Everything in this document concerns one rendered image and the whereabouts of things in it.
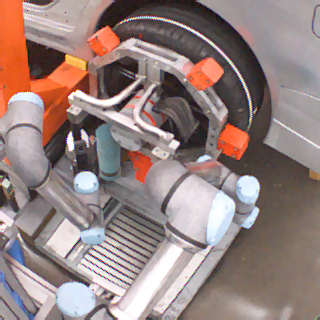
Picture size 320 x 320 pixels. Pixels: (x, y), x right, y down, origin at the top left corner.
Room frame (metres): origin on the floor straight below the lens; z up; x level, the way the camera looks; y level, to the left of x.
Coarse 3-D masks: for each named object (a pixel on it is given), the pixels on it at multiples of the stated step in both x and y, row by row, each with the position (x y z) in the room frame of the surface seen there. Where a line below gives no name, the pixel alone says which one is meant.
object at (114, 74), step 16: (112, 64) 1.48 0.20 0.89; (128, 64) 1.57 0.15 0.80; (112, 80) 1.47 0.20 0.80; (128, 80) 1.53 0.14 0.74; (176, 80) 1.34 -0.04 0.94; (128, 96) 1.48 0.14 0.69; (176, 96) 1.39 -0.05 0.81; (176, 112) 1.48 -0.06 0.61; (192, 112) 1.48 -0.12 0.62; (160, 128) 1.39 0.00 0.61; (176, 128) 1.39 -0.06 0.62; (192, 144) 1.28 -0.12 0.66
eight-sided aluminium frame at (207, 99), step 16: (128, 48) 1.32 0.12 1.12; (144, 48) 1.34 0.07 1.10; (160, 48) 1.32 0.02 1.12; (96, 64) 1.39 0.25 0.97; (160, 64) 1.26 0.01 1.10; (176, 64) 1.24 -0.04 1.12; (192, 64) 1.26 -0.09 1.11; (96, 80) 1.39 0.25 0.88; (96, 96) 1.39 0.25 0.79; (208, 96) 1.21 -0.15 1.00; (208, 112) 1.17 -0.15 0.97; (224, 112) 1.18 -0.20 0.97; (208, 128) 1.16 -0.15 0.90; (224, 128) 1.18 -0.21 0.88; (208, 144) 1.16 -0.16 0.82; (192, 160) 1.19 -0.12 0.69
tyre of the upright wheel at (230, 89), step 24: (120, 24) 1.50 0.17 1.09; (144, 24) 1.41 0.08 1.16; (168, 24) 1.41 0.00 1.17; (192, 24) 1.42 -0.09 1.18; (216, 24) 1.46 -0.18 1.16; (168, 48) 1.34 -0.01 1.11; (192, 48) 1.30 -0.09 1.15; (240, 48) 1.40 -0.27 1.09; (240, 72) 1.30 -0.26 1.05; (240, 96) 1.23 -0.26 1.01; (240, 120) 1.20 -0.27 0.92
